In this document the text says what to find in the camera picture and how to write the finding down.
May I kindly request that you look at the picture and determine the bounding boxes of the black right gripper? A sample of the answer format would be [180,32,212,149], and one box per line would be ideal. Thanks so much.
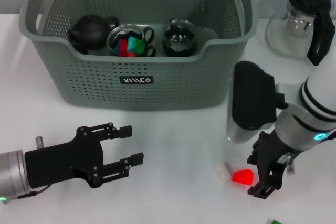
[246,129,290,200]

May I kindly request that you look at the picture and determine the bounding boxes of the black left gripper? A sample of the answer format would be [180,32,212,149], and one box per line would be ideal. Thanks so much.
[24,122,145,189]

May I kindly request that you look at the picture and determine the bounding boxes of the teal square brick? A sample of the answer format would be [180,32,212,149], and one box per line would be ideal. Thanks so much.
[127,36,140,51]

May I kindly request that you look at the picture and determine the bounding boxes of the grey perforated storage basket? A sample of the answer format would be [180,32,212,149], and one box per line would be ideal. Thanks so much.
[19,0,259,111]

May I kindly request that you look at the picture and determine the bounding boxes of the large red sloped brick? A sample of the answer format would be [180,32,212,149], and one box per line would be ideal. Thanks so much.
[232,169,255,186]

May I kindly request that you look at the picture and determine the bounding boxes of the silver right connector plug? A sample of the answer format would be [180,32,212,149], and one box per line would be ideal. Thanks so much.
[285,152,295,174]

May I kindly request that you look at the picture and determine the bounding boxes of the translucent white brick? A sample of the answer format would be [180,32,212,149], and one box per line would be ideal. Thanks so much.
[214,163,232,182]

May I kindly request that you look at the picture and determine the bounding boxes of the small black clay cup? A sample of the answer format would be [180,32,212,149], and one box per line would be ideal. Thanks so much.
[72,42,90,55]

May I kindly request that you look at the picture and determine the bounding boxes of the black clay teapot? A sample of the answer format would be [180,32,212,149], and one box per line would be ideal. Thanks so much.
[67,14,121,49]

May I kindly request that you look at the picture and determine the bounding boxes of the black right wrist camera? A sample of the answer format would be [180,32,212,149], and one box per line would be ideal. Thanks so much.
[226,60,289,145]

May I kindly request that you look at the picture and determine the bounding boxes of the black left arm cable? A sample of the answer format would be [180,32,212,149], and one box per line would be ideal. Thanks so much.
[17,184,51,199]

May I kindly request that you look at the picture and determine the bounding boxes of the glass pitcher black handle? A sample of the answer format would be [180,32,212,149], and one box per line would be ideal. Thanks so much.
[265,0,336,67]

